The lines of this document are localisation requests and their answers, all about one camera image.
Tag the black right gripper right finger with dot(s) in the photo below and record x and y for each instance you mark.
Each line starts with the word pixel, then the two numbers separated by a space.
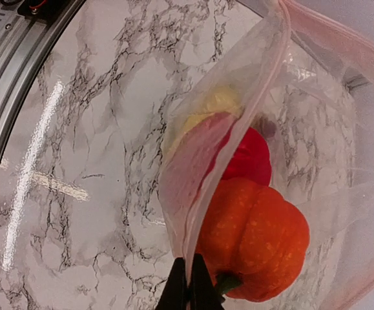
pixel 202 292

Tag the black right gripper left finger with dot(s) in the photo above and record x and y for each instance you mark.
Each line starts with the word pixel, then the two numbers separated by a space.
pixel 174 295

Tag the orange pumpkin toy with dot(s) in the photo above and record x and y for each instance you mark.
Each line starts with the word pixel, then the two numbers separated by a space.
pixel 253 241

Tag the red pepper toy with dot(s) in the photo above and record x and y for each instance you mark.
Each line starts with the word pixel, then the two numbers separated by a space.
pixel 195 151

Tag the clear zip top bag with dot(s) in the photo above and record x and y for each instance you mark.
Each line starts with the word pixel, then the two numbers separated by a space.
pixel 301 69

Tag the yellow pepper toy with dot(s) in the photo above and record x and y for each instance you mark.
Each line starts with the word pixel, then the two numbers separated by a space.
pixel 222 98

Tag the red grape bunch toy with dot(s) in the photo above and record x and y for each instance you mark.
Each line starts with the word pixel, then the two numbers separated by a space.
pixel 264 126

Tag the aluminium front rail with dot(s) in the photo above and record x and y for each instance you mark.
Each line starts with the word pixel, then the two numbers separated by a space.
pixel 26 37

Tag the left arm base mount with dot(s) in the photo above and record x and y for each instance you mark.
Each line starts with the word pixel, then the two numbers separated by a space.
pixel 35 7

